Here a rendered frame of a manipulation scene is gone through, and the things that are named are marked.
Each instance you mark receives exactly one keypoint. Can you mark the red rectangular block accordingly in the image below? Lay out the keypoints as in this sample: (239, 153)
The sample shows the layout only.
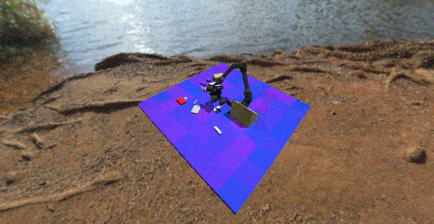
(181, 101)

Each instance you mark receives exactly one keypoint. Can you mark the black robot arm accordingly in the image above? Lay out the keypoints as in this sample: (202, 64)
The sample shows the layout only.
(247, 92)

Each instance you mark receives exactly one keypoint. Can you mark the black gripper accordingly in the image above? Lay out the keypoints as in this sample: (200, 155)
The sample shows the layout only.
(222, 101)

